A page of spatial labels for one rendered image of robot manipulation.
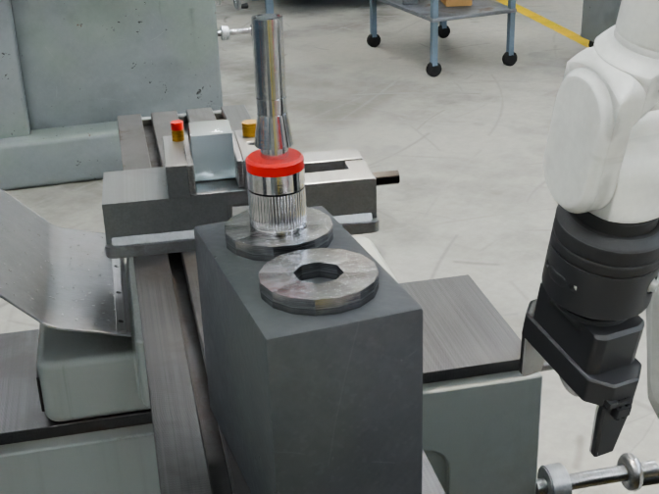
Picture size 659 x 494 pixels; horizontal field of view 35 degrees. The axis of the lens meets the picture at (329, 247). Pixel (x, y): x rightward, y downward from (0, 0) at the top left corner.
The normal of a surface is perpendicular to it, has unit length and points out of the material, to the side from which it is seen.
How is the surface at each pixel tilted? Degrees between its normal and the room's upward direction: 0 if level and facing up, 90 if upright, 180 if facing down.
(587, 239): 52
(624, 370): 13
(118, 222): 90
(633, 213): 103
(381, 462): 90
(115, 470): 90
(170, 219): 90
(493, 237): 0
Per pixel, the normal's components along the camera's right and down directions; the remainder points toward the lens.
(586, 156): -0.92, 0.18
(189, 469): -0.04, -0.91
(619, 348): 0.43, 0.55
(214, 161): 0.18, 0.40
